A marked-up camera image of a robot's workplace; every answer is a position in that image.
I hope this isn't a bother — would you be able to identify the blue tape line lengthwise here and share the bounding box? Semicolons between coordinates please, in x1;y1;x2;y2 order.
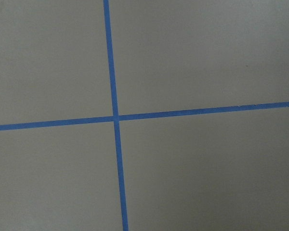
103;0;129;231

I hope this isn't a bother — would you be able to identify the blue tape line crosswise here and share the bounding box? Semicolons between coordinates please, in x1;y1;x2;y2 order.
0;102;289;131

